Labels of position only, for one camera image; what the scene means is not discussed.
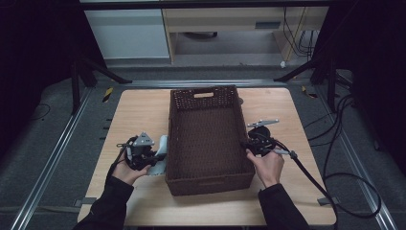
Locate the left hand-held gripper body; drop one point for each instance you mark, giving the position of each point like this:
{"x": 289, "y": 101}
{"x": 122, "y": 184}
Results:
{"x": 140, "y": 153}

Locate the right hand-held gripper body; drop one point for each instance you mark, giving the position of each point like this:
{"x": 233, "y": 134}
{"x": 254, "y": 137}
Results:
{"x": 260, "y": 142}

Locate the light blue cloth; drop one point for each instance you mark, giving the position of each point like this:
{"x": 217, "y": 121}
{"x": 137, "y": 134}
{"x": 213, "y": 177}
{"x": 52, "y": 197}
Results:
{"x": 162, "y": 143}

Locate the brown wicker basket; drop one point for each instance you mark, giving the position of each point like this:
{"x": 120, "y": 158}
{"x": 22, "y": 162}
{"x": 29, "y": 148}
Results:
{"x": 207, "y": 147}

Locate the person's left hand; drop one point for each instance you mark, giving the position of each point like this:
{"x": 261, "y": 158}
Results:
{"x": 127, "y": 174}

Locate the person's right hand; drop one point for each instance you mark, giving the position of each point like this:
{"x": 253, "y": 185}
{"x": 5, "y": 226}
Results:
{"x": 271, "y": 169}

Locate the yellow black striped tape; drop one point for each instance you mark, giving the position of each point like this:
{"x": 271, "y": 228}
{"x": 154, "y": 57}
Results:
{"x": 108, "y": 94}
{"x": 308, "y": 92}

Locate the small white floor object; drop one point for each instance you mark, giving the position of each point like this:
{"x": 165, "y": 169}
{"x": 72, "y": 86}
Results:
{"x": 282, "y": 64}

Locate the black metal stand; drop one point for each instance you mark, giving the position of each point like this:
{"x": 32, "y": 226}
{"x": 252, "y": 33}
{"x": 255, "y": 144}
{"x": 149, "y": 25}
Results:
{"x": 332, "y": 89}
{"x": 75, "y": 89}

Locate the dark object under desk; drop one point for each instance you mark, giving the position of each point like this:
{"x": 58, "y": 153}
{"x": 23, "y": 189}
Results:
{"x": 201, "y": 35}

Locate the white cabinet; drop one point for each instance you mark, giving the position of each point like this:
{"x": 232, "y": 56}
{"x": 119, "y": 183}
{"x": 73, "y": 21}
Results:
{"x": 127, "y": 32}

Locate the black curtain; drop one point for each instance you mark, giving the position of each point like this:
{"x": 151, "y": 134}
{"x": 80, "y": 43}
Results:
{"x": 376, "y": 48}
{"x": 32, "y": 48}

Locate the metal floor rail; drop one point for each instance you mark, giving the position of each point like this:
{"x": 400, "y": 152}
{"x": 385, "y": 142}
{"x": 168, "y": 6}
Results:
{"x": 352, "y": 159}
{"x": 143, "y": 83}
{"x": 48, "y": 172}

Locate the grey table bracket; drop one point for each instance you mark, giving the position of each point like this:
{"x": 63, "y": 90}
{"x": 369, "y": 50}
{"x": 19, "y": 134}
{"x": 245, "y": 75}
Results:
{"x": 86, "y": 201}
{"x": 325, "y": 201}

